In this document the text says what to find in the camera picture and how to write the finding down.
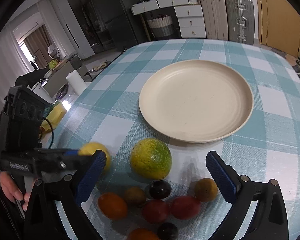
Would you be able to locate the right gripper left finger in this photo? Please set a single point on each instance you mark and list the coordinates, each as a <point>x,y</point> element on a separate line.
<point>87,176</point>

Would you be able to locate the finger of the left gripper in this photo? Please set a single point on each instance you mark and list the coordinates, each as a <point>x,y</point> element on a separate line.
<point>79,156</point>

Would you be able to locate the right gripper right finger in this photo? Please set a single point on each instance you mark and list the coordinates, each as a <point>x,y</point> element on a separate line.
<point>224,176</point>

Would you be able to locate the brown longan fruit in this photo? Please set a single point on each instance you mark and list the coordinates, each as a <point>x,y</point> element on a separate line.
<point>205,190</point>
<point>134,196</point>

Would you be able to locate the orange mandarin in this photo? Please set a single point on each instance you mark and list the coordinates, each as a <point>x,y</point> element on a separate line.
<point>112,206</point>
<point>142,234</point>

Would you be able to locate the red cherry tomato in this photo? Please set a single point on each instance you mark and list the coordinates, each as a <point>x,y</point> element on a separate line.
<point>156,211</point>
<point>185,207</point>

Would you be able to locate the green yellow citrus fruit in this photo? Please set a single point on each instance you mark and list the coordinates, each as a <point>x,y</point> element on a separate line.
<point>150,158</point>

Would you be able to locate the dark plum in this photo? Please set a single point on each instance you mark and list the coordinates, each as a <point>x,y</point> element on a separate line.
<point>167,231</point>
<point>159,190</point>

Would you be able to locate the person's left hand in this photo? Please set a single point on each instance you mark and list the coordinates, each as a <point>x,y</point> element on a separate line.
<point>11,190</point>

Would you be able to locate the yellow cloth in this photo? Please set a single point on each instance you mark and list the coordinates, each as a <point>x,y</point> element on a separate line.
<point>54,117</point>

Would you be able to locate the teal checked tablecloth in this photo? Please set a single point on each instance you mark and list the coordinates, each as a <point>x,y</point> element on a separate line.
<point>267,147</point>

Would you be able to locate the white paper roll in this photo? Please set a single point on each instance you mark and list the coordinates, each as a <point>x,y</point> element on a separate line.
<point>76,82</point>

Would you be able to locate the cream round plate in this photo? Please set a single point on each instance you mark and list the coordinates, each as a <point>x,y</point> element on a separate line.
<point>196,101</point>

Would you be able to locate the black refrigerator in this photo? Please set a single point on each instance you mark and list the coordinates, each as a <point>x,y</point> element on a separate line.
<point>108,24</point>

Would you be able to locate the woven laundry basket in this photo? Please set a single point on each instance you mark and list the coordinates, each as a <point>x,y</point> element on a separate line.
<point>161,26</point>

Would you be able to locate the wooden door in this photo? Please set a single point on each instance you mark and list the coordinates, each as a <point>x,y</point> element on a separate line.
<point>279,26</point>

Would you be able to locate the white drawer cabinet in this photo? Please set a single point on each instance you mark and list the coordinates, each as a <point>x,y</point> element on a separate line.
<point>188,12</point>

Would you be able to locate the silver suitcase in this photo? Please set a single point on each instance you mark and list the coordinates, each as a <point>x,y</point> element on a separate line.
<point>241,21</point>

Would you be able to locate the beige suitcase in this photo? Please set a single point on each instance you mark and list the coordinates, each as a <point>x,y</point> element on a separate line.
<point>215,19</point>

